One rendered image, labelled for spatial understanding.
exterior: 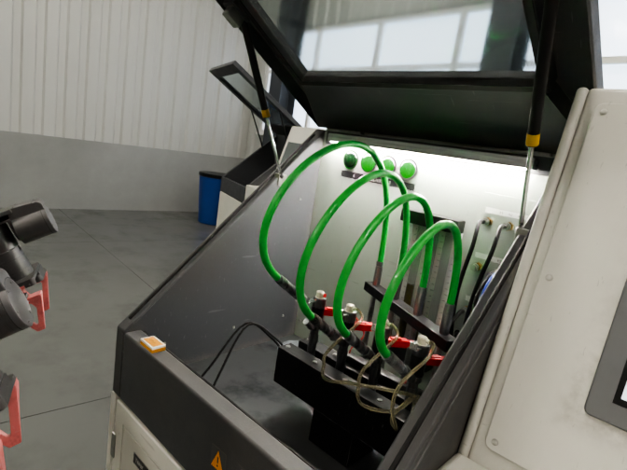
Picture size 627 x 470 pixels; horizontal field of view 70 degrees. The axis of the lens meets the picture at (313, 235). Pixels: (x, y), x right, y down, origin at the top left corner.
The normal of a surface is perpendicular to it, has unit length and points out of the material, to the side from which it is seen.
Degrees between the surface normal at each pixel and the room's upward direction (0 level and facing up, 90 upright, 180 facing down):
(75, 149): 90
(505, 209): 90
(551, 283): 76
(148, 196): 90
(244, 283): 90
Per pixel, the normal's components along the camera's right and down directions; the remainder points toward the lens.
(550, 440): -0.62, -0.19
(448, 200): -0.68, 0.04
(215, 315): 0.72, 0.24
